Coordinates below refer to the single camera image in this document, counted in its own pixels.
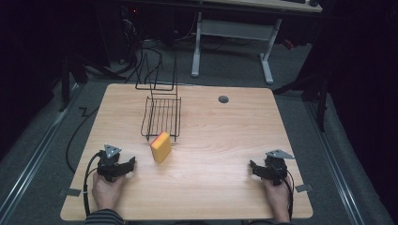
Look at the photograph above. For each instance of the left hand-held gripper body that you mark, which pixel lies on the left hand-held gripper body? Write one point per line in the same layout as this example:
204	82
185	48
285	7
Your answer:
109	165

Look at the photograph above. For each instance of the black tripod stand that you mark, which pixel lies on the black tripod stand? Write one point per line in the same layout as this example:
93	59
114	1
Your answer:
66	81
321	93

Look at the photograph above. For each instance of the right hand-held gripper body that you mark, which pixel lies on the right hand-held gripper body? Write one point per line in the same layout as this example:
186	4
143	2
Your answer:
275	168

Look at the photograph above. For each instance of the metal floor rail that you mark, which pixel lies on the metal floor rail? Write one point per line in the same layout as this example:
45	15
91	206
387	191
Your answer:
334	165
34	156

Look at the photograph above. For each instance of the small red object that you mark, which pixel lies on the small red object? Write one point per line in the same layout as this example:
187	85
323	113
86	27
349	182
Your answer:
288	44

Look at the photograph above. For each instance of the yellow sponge block red top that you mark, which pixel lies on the yellow sponge block red top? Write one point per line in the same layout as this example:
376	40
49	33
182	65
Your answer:
161	146

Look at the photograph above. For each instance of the white frame desk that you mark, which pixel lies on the white frame desk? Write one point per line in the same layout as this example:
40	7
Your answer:
234	29

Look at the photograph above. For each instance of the grey tape piece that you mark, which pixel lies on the grey tape piece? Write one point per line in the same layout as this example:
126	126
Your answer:
303	188
72	192

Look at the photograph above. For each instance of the person's left hand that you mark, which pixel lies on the person's left hand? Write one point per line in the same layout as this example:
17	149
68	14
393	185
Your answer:
106	192

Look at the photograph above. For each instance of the person's right hand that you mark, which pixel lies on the person's right hand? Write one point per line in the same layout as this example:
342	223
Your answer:
277	197

